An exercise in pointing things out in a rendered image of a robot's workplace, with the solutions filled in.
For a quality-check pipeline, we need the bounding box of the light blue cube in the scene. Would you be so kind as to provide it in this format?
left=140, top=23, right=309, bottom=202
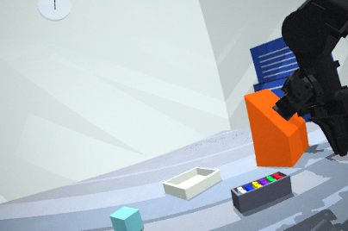
left=109, top=207, right=144, bottom=231

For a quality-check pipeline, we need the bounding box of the green fuse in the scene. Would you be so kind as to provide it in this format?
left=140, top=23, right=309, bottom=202
left=266, top=177, right=276, bottom=183

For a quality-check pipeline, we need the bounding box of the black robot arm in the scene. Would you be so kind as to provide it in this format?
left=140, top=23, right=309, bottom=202
left=272, top=0, right=348, bottom=121

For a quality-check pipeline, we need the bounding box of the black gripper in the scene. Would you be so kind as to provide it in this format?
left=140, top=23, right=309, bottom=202
left=297, top=56, right=348, bottom=157

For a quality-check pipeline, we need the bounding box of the yellow fuse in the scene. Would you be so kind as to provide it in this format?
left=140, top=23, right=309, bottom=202
left=252, top=182, right=262, bottom=189

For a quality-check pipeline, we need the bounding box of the violet fuse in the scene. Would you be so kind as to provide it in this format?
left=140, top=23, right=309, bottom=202
left=259, top=179, right=268, bottom=185

